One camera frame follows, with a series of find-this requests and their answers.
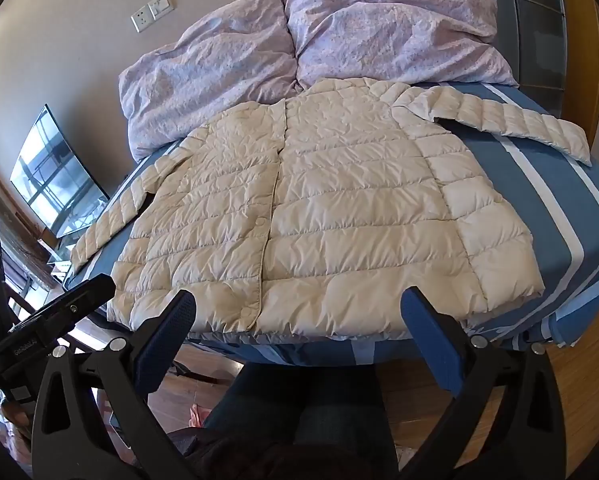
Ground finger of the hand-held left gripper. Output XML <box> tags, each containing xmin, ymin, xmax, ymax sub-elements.
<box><xmin>29</xmin><ymin>274</ymin><xmax>117</xmax><ymax>333</ymax></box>

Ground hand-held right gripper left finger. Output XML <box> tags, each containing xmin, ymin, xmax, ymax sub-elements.
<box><xmin>29</xmin><ymin>289</ymin><xmax>198</xmax><ymax>480</ymax></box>

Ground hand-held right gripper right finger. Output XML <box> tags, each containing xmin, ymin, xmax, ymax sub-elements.
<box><xmin>401</xmin><ymin>286</ymin><xmax>568</xmax><ymax>480</ymax></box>

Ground cream puffer jacket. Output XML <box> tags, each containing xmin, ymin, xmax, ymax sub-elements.
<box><xmin>70</xmin><ymin>77</ymin><xmax>593</xmax><ymax>344</ymax></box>

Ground person's left hand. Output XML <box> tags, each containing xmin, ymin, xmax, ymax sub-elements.
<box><xmin>0</xmin><ymin>400</ymin><xmax>33</xmax><ymax>429</ymax></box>

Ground pink item on floor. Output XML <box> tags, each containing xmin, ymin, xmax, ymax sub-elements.
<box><xmin>189</xmin><ymin>402</ymin><xmax>213</xmax><ymax>429</ymax></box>

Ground flat screen television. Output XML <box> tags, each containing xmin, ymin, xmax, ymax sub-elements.
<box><xmin>10</xmin><ymin>104</ymin><xmax>111</xmax><ymax>239</ymax></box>

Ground person's legs in dark jeans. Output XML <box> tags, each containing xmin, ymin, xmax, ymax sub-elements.
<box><xmin>169</xmin><ymin>360</ymin><xmax>405</xmax><ymax>480</ymax></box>

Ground bed with blue striped sheet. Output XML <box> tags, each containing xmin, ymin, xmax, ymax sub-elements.
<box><xmin>62</xmin><ymin>80</ymin><xmax>599</xmax><ymax>367</ymax></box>

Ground pink crumpled duvet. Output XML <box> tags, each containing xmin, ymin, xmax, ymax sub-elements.
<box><xmin>118</xmin><ymin>0</ymin><xmax>298</xmax><ymax>163</ymax></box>

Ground lilac floral pillow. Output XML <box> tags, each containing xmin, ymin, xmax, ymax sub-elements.
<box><xmin>282</xmin><ymin>0</ymin><xmax>520</xmax><ymax>92</ymax></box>

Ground frosted glass door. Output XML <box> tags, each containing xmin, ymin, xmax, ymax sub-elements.
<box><xmin>467</xmin><ymin>0</ymin><xmax>568</xmax><ymax>107</ymax></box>

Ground white wall socket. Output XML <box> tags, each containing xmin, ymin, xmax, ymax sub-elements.
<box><xmin>131</xmin><ymin>5</ymin><xmax>153</xmax><ymax>34</ymax></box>

